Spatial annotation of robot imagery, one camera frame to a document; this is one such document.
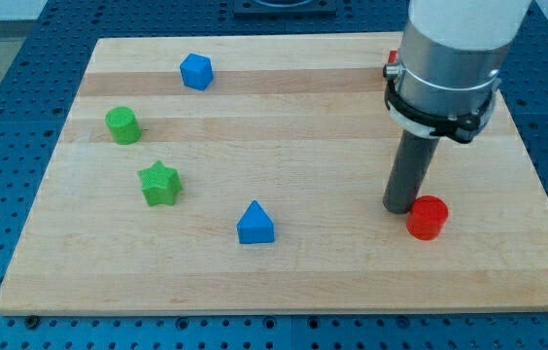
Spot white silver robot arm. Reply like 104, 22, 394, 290
384, 0, 531, 144

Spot blue triangle block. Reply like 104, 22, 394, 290
236, 200, 275, 244

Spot wooden board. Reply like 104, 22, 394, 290
0, 33, 548, 316

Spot green star block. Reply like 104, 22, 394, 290
137, 160, 183, 206

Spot blue cube block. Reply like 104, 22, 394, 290
180, 52, 214, 90

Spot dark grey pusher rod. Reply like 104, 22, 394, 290
383, 130, 439, 214

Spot green cylinder block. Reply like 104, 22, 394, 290
105, 106, 142, 145

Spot red cylinder block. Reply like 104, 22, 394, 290
406, 195, 449, 241

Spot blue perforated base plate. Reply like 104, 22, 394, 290
0, 1, 548, 349

